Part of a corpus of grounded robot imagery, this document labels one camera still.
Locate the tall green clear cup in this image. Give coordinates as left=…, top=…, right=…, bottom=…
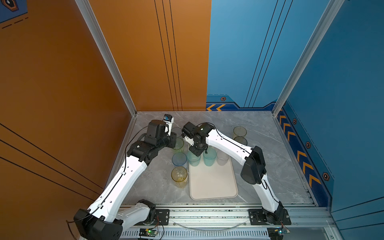
left=173, top=138, right=185, bottom=153

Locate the teal cup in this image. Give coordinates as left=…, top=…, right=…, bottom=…
left=203, top=147, right=217, bottom=167
left=187, top=151, right=201, bottom=167

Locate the clear dotted textured cup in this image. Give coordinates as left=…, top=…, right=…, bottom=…
left=217, top=150, right=231, bottom=166

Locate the dark smoke grey cup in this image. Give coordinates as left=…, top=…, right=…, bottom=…
left=234, top=136, right=248, bottom=146

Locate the tall grey-blue cup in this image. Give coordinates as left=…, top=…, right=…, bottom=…
left=172, top=127, right=183, bottom=138

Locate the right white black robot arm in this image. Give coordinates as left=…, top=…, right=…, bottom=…
left=182, top=122, right=286, bottom=225

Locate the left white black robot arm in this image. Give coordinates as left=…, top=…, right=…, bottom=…
left=73, top=132, right=176, bottom=240

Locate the white rectangular plastic tray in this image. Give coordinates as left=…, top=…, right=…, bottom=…
left=189, top=157, right=238, bottom=201

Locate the tall blue clear cup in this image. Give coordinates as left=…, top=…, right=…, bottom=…
left=172, top=152, right=188, bottom=169

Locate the yellow cup left front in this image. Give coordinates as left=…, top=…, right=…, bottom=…
left=171, top=166, right=188, bottom=188

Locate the amber yellow cup right back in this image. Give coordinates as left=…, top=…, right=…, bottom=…
left=233, top=126, right=247, bottom=139

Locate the left green circuit board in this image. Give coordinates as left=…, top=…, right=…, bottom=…
left=138, top=228, right=159, bottom=240

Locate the green circuit board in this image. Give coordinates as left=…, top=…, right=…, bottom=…
left=138, top=228, right=159, bottom=240
left=267, top=228, right=291, bottom=240

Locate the right green circuit board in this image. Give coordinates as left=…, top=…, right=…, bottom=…
left=267, top=228, right=291, bottom=240

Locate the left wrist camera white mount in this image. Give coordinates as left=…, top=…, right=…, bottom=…
left=147, top=114, right=174, bottom=140

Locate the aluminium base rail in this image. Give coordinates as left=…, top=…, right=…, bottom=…
left=77, top=203, right=344, bottom=240

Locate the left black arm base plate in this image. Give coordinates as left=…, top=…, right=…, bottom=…
left=135, top=209, right=170, bottom=226

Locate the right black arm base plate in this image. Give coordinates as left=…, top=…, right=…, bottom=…
left=248, top=209, right=292, bottom=226

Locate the left aluminium corner post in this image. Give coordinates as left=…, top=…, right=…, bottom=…
left=75, top=0, right=137, bottom=117

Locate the aluminium corner post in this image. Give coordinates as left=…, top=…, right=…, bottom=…
left=75, top=0, right=137, bottom=117
left=272, top=0, right=345, bottom=117

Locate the right aluminium corner post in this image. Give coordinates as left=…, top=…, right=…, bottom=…
left=272, top=0, right=345, bottom=117

